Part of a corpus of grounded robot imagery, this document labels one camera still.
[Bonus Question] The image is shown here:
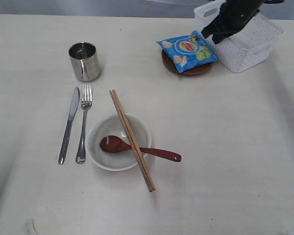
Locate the glossy ceramic bowl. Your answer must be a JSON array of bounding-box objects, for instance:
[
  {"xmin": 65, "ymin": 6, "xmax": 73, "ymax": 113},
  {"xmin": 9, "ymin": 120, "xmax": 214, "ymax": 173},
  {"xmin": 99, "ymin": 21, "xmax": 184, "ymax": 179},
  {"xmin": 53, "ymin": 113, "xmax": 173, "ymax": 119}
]
[{"xmin": 85, "ymin": 114, "xmax": 151, "ymax": 171}]

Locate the dark wooden spoon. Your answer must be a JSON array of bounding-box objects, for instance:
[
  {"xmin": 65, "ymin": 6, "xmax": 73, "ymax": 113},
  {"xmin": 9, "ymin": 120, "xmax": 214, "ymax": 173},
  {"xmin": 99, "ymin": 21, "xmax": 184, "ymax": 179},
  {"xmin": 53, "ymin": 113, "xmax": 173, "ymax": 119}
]
[{"xmin": 99, "ymin": 136, "xmax": 182, "ymax": 162}]

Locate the blue chips snack bag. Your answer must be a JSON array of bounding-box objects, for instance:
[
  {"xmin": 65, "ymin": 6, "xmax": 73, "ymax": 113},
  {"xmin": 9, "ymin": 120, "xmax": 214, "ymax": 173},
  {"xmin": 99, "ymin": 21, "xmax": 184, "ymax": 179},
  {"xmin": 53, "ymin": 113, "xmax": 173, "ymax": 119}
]
[{"xmin": 157, "ymin": 30, "xmax": 219, "ymax": 73}]

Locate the brown wooden chopstick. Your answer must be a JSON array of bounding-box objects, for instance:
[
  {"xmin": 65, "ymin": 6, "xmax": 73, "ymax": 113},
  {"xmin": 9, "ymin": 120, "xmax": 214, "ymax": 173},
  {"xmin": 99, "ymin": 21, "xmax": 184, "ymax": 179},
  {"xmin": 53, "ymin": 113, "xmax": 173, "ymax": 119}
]
[
  {"xmin": 109, "ymin": 90, "xmax": 153, "ymax": 193},
  {"xmin": 112, "ymin": 89, "xmax": 156, "ymax": 191}
]

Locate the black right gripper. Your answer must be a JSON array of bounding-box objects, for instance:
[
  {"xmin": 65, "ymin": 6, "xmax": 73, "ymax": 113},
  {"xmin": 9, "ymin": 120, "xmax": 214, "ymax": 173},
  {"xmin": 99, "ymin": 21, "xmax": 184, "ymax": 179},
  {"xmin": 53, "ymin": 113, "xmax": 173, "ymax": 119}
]
[{"xmin": 201, "ymin": 0, "xmax": 284, "ymax": 45}]

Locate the silver metal fork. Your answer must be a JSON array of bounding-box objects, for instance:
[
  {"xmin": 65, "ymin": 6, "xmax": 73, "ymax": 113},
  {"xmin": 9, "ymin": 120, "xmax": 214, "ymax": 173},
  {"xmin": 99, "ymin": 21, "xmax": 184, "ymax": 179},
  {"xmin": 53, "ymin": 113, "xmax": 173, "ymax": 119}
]
[{"xmin": 75, "ymin": 84, "xmax": 93, "ymax": 164}]

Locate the silver metal table knife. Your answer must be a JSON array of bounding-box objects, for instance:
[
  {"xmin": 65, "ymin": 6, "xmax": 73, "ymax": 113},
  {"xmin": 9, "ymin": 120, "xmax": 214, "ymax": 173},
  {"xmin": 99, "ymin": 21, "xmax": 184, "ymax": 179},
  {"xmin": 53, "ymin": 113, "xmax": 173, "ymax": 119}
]
[{"xmin": 58, "ymin": 87, "xmax": 80, "ymax": 165}]

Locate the stainless steel cup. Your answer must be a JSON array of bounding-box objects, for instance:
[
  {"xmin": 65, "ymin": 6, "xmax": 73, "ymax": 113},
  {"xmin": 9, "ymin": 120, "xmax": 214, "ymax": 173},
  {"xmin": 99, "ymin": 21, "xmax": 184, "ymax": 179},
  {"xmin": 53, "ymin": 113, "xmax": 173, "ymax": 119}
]
[{"xmin": 68, "ymin": 42, "xmax": 100, "ymax": 82}]

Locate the brown round wooden plate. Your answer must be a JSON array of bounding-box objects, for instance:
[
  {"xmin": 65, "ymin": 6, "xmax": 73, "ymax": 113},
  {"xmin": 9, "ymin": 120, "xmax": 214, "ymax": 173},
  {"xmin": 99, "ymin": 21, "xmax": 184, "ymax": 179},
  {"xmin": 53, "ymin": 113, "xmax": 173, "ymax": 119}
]
[{"xmin": 161, "ymin": 50, "xmax": 213, "ymax": 76}]

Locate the white perforated plastic basket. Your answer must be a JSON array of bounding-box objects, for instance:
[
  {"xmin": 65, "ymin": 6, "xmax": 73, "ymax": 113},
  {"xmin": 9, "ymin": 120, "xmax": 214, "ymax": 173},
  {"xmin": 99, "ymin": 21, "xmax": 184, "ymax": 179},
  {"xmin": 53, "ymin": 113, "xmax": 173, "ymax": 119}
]
[{"xmin": 194, "ymin": 0, "xmax": 285, "ymax": 73}]

